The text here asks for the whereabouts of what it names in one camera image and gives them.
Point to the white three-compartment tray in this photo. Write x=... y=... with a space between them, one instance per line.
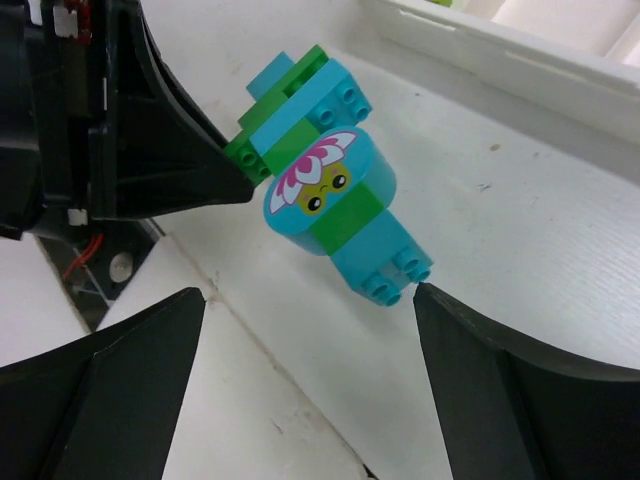
x=563 y=72

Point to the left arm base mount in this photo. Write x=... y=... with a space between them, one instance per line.
x=95 y=265

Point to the teal and green lego figure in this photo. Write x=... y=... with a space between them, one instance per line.
x=331 y=186

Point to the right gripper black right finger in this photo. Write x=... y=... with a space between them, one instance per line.
x=513 y=407

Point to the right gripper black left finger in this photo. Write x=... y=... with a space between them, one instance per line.
x=105 y=406

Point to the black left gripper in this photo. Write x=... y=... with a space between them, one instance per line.
x=95 y=127

